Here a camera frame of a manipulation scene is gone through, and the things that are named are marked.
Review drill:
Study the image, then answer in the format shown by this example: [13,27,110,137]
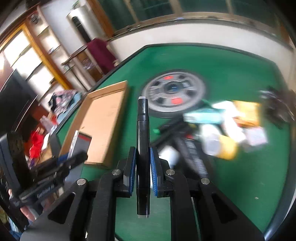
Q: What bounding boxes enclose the black marker pen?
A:
[137,96,151,218]

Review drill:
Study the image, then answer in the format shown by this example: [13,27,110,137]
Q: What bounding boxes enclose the white plastic bottle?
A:
[159,145,180,169]

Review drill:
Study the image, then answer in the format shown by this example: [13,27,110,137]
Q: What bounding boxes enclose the black foil bag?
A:
[173,136,213,180]

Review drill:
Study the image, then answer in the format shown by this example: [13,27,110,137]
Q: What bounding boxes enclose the teal white box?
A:
[183,108,225,124]

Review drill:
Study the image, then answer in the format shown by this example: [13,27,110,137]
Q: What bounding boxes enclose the yellow cracker packet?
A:
[233,100,261,128]

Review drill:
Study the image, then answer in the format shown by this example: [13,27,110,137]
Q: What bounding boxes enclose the grey notebook in tray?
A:
[68,131,92,159]

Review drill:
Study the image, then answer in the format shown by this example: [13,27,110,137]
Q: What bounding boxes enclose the green capped black marker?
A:
[153,120,190,136]

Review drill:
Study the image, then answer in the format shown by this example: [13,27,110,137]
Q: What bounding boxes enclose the wooden tray box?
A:
[60,81,128,168]

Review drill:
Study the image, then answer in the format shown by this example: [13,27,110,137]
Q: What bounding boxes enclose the pile of colourful clothes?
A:
[48,90,82,123]

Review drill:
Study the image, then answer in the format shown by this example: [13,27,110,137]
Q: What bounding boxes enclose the round grey table control panel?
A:
[139,69,207,118]

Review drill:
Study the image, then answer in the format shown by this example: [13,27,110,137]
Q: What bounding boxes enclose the black television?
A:
[1,70,38,135]

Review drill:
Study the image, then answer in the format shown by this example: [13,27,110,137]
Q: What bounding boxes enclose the wooden chair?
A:
[61,45,104,91]

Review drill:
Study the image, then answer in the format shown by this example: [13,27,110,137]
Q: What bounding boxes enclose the maroon cloth on chair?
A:
[87,38,116,74]

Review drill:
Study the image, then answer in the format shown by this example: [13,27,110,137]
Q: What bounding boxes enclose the wooden display cabinet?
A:
[1,3,73,105]

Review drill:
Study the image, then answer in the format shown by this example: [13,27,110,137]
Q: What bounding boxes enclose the white standing air conditioner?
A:
[67,5,107,44]

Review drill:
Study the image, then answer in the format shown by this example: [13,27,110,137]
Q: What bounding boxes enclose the black framed eyeglasses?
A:
[259,86,295,129]

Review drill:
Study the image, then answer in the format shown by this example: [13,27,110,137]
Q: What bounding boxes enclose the green framed window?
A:
[95,0,288,38]

